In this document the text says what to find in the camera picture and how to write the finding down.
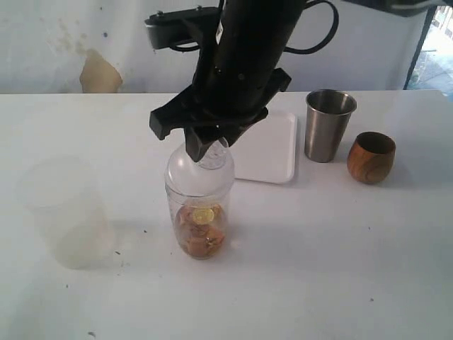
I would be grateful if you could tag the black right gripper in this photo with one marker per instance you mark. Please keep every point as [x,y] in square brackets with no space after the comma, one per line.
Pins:
[201,118]

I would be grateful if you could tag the clear shaker dome lid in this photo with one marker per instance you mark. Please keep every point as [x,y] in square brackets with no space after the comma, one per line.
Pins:
[213,175]

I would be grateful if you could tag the stainless steel cup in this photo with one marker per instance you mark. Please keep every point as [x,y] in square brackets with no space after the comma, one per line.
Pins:
[327,116]

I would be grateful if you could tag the brown wooden cup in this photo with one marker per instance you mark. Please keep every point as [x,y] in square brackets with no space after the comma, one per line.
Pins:
[371,157]

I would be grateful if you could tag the clear shaker body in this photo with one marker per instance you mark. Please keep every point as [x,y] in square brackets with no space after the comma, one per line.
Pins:
[175,202]

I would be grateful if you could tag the white square tray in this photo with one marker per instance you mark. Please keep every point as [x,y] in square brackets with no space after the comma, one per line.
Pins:
[266,151]

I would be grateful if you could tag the gold coin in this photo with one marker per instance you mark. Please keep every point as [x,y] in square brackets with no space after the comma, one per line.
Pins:
[203,216]

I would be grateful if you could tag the translucent plastic cup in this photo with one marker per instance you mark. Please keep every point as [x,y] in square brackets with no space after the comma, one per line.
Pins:
[61,194]

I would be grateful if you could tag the dark window frame post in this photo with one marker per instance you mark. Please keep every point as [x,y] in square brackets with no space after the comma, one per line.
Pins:
[428,20]

